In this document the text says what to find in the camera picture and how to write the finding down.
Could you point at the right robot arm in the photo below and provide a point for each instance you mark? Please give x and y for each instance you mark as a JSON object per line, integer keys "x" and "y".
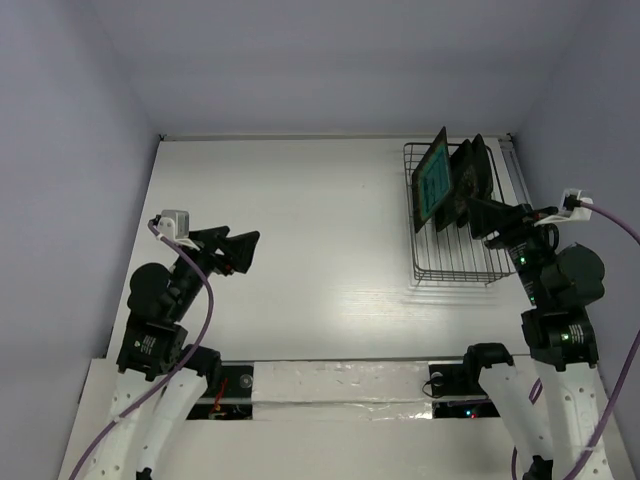
{"x": 568, "y": 442}

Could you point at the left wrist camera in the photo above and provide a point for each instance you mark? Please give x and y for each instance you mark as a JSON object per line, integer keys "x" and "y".
{"x": 173, "y": 225}

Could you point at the teal square plate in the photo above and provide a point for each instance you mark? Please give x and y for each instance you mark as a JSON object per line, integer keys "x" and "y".
{"x": 431, "y": 181}

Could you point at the wire dish rack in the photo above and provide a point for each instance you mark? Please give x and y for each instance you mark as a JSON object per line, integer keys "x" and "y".
{"x": 450, "y": 257}

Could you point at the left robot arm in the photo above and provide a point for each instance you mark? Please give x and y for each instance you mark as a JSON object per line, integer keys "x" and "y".
{"x": 163, "y": 369}

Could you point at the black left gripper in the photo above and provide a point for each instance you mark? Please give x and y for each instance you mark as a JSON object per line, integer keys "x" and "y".
{"x": 238, "y": 248}

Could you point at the black floral square plate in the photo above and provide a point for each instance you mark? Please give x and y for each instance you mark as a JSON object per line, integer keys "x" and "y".
{"x": 453, "y": 209}

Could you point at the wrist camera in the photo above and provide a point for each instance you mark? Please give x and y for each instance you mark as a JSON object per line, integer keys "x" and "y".
{"x": 173, "y": 225}
{"x": 573, "y": 207}

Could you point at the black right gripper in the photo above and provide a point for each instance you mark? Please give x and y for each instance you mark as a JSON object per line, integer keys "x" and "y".
{"x": 513, "y": 220}

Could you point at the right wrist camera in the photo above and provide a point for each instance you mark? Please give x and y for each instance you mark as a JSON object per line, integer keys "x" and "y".
{"x": 573, "y": 207}

